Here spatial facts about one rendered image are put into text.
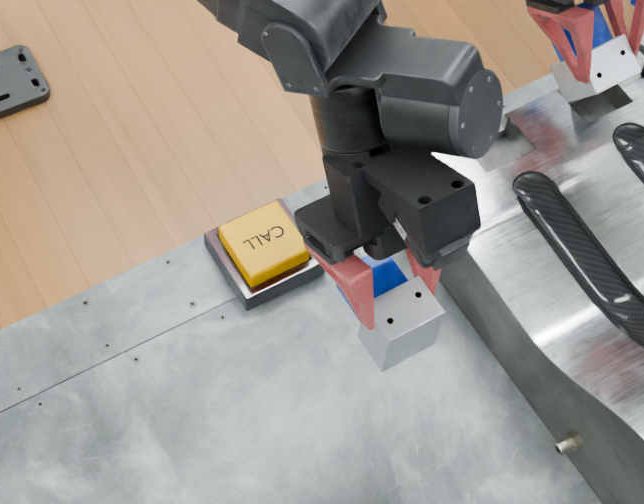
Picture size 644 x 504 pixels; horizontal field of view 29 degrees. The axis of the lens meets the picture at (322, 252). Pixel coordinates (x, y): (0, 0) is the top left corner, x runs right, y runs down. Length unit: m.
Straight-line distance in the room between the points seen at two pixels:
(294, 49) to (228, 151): 0.43
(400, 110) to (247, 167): 0.41
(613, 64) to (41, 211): 0.53
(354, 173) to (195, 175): 0.38
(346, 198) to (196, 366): 0.29
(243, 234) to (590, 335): 0.31
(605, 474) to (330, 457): 0.22
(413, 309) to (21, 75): 0.51
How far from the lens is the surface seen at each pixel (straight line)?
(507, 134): 1.14
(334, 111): 0.82
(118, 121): 1.23
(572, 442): 1.03
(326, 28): 0.77
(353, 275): 0.86
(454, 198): 0.79
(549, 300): 1.04
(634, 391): 0.98
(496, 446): 1.06
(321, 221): 0.88
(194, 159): 1.19
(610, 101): 1.19
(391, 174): 0.82
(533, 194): 1.09
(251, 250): 1.09
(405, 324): 0.92
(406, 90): 0.79
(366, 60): 0.80
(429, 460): 1.05
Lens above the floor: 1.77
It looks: 58 degrees down
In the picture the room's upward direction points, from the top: 4 degrees clockwise
